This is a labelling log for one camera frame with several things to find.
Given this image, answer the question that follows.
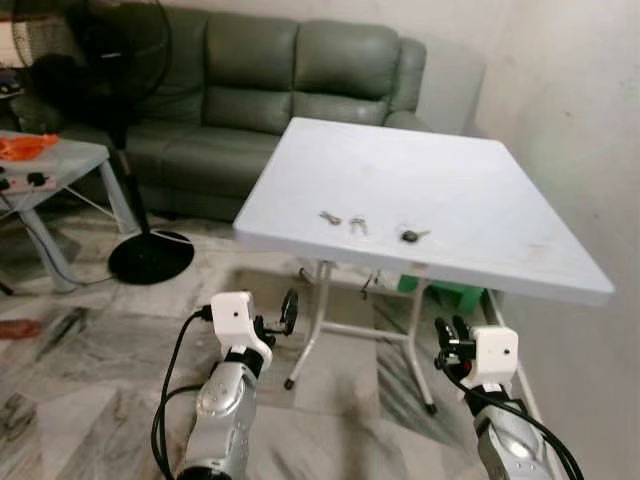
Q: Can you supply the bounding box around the green leather sofa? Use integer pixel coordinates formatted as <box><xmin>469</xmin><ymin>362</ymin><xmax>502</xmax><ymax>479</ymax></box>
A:
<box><xmin>20</xmin><ymin>8</ymin><xmax>431</xmax><ymax>223</ymax></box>

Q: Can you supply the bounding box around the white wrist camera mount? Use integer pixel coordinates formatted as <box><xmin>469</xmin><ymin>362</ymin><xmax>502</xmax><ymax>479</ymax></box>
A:
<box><xmin>472</xmin><ymin>325</ymin><xmax>521</xmax><ymax>392</ymax></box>
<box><xmin>210</xmin><ymin>292</ymin><xmax>274</xmax><ymax>373</ymax></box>

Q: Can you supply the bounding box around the woven wicker basket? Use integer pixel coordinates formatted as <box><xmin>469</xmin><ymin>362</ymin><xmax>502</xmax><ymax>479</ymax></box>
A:
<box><xmin>0</xmin><ymin>20</ymin><xmax>47</xmax><ymax>67</ymax></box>

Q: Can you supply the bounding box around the black standing fan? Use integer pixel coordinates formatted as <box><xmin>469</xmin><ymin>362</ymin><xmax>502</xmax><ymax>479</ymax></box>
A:
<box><xmin>10</xmin><ymin>0</ymin><xmax>196</xmax><ymax>286</ymax></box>

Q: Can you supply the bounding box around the small grey side table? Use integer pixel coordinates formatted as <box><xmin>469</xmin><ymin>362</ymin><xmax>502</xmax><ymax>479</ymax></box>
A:
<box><xmin>0</xmin><ymin>130</ymin><xmax>141</xmax><ymax>294</ymax></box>

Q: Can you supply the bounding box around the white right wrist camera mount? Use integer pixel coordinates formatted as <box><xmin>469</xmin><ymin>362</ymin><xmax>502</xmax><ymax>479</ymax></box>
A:
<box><xmin>472</xmin><ymin>325</ymin><xmax>521</xmax><ymax>392</ymax></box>

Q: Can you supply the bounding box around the green plastic box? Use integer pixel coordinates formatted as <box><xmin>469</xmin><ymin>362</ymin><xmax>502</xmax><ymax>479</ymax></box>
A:
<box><xmin>397</xmin><ymin>272</ymin><xmax>487</xmax><ymax>313</ymax></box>

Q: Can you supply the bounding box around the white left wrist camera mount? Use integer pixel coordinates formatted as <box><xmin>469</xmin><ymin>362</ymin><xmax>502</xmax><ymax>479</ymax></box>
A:
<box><xmin>210</xmin><ymin>292</ymin><xmax>274</xmax><ymax>373</ymax></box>

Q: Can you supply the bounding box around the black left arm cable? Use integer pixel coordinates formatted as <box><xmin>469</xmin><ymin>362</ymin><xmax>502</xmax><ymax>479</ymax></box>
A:
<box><xmin>150</xmin><ymin>308</ymin><xmax>216</xmax><ymax>480</ymax></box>

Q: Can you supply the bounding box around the white folding table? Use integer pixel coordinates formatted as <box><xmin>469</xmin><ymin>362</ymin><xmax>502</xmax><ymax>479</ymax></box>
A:
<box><xmin>232</xmin><ymin>117</ymin><xmax>616</xmax><ymax>416</ymax></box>

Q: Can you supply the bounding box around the orange plastic bag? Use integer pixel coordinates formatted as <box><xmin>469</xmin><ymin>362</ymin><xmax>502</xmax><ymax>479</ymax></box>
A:
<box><xmin>0</xmin><ymin>135</ymin><xmax>61</xmax><ymax>162</ymax></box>

